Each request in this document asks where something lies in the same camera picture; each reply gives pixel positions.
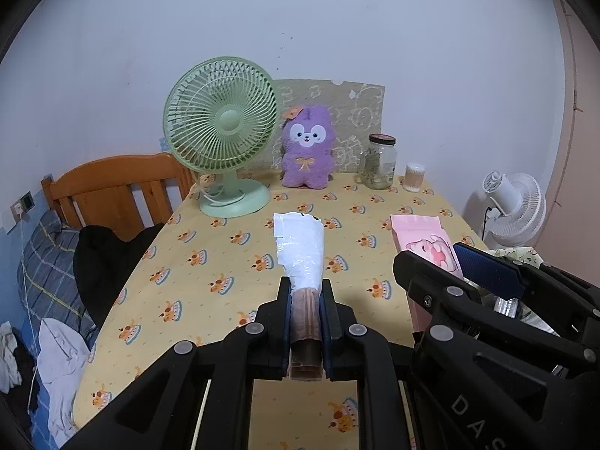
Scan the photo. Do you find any pink cartoon packet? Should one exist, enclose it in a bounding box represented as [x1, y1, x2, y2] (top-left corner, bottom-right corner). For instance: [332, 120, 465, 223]
[390, 214, 465, 336]

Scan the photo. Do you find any black garment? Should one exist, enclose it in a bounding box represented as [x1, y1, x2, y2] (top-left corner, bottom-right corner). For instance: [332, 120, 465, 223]
[73, 222, 165, 329]

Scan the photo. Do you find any silver foil packet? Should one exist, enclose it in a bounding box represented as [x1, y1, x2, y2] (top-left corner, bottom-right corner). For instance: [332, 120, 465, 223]
[490, 296, 521, 320]

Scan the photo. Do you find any clear cotton swab container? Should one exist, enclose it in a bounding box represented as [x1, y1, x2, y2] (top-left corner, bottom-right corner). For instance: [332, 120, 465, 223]
[404, 162, 426, 193]

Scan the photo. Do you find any yellow printed tablecloth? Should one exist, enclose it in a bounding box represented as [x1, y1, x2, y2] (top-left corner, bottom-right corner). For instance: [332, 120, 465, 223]
[70, 172, 488, 450]

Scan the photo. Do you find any patterned wallpaper piece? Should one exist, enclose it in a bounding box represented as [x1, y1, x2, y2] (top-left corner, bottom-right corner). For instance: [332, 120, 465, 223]
[246, 79, 386, 174]

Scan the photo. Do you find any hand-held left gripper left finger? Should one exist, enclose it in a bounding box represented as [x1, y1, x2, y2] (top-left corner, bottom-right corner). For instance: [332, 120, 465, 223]
[61, 276, 291, 450]

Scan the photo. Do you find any beige door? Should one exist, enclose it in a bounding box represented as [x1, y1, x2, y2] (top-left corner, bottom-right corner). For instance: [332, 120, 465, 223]
[537, 0, 600, 282]

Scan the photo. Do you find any green desk fan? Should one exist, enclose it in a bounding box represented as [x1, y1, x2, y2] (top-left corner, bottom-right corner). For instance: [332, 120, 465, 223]
[162, 56, 278, 219]

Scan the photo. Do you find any wall socket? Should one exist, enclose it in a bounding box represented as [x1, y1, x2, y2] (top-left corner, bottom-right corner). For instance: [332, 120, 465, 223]
[10, 191, 37, 221]

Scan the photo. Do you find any white brown packet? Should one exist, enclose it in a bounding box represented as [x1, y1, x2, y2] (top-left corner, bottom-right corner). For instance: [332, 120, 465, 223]
[273, 212, 326, 380]

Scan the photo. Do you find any white standing fan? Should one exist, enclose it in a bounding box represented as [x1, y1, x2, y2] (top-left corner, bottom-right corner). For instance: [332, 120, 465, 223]
[480, 171, 548, 248]

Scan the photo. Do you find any blue plaid bedding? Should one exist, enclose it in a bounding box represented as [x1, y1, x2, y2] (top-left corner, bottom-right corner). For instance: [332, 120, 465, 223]
[16, 208, 99, 338]

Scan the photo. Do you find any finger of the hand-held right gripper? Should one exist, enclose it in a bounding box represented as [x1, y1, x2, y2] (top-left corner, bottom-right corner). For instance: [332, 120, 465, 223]
[393, 250, 600, 362]
[452, 243, 600, 324]

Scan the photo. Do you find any white garment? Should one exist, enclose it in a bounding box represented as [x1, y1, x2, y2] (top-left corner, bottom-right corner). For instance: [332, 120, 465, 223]
[37, 318, 92, 448]

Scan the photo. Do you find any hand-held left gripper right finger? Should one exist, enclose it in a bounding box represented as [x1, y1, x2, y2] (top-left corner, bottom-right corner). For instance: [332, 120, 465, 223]
[320, 279, 416, 450]

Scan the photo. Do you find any glass jar with dark lid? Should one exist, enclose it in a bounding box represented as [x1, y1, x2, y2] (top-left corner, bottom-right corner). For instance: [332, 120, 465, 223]
[357, 133, 399, 191]

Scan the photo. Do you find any pile of dark clothes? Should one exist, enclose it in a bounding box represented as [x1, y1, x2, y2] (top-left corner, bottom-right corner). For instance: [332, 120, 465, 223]
[0, 321, 38, 427]

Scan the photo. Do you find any purple plush bunny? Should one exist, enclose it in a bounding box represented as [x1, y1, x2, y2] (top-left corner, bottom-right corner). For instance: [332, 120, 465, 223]
[280, 105, 337, 191]

